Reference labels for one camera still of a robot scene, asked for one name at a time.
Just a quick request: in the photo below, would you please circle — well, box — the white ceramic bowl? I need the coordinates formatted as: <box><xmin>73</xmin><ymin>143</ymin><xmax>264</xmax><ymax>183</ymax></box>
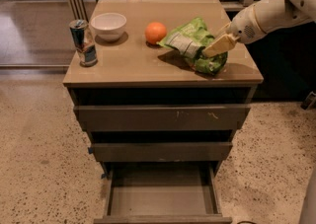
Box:
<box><xmin>90</xmin><ymin>13</ymin><xmax>126</xmax><ymax>41</ymax></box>

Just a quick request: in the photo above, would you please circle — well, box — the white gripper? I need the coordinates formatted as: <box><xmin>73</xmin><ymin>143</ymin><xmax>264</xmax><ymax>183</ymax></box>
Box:
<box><xmin>202</xmin><ymin>5</ymin><xmax>266</xmax><ymax>57</ymax></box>

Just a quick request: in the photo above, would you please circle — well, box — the grey drawer cabinet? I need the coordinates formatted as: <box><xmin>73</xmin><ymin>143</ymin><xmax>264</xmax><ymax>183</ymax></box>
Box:
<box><xmin>62</xmin><ymin>0</ymin><xmax>265</xmax><ymax>224</ymax></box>

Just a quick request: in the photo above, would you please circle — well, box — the blue silver drink can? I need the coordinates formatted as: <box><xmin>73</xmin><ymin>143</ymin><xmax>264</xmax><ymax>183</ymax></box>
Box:
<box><xmin>69</xmin><ymin>19</ymin><xmax>98</xmax><ymax>67</ymax></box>

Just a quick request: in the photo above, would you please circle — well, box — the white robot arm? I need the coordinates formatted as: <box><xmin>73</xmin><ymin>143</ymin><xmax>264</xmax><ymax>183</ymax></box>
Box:
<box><xmin>203</xmin><ymin>0</ymin><xmax>316</xmax><ymax>224</ymax></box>

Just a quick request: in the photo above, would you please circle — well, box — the top grey drawer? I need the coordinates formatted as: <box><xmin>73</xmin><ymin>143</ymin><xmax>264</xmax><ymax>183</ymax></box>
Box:
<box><xmin>74</xmin><ymin>105</ymin><xmax>250</xmax><ymax>131</ymax></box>

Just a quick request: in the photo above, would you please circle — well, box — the middle grey drawer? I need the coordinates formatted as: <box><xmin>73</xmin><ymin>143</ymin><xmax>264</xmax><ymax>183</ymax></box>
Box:
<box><xmin>89</xmin><ymin>142</ymin><xmax>232</xmax><ymax>162</ymax></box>

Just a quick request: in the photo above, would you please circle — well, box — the green rice chip bag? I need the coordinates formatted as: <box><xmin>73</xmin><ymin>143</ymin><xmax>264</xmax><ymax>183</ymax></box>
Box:
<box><xmin>158</xmin><ymin>17</ymin><xmax>228</xmax><ymax>75</ymax></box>

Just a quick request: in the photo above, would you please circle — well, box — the orange fruit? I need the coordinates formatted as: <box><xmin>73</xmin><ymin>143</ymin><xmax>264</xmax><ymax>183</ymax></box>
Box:
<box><xmin>145</xmin><ymin>22</ymin><xmax>167</xmax><ymax>45</ymax></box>

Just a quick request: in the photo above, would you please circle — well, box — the dark object on floor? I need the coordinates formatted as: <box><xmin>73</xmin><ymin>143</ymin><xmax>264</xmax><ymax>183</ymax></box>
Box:
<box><xmin>300</xmin><ymin>92</ymin><xmax>316</xmax><ymax>110</ymax></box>

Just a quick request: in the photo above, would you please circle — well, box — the bottom grey open drawer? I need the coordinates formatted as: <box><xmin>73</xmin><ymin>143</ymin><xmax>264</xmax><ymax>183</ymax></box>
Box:
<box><xmin>93</xmin><ymin>162</ymin><xmax>232</xmax><ymax>224</ymax></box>

